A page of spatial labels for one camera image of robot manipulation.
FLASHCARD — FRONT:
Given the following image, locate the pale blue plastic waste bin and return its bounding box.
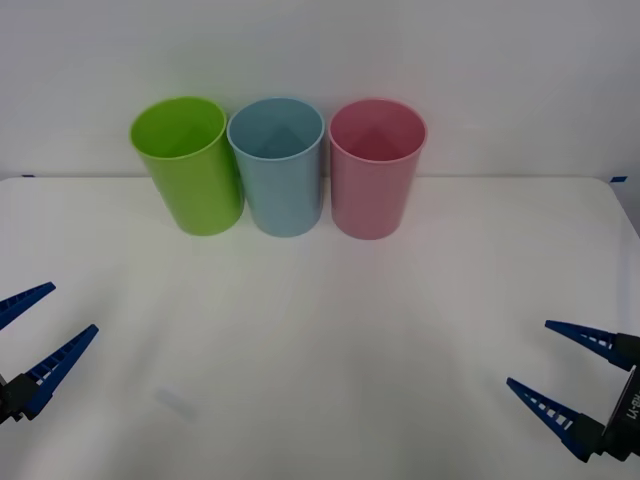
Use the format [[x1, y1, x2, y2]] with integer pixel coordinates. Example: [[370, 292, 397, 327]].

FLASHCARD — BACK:
[[226, 96, 327, 238]]

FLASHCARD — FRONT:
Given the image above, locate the pink plastic waste bin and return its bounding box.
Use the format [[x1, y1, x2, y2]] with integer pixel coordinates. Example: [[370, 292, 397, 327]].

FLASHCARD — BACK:
[[328, 98, 429, 241]]

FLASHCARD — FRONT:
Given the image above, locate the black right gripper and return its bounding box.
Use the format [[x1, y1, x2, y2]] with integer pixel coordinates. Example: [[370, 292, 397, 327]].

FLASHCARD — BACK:
[[505, 319, 640, 464]]

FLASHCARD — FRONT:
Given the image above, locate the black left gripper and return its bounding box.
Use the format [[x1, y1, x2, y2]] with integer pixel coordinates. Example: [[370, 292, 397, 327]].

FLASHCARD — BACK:
[[0, 281, 100, 427]]

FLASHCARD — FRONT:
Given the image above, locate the green plastic waste bin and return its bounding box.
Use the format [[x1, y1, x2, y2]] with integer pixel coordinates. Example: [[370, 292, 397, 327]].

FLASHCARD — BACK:
[[129, 96, 246, 237]]

